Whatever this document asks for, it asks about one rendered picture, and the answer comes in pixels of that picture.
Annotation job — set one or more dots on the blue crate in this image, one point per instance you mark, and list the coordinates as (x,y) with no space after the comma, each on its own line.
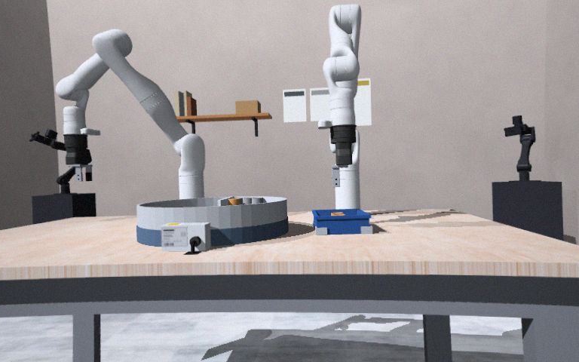
(341,225)

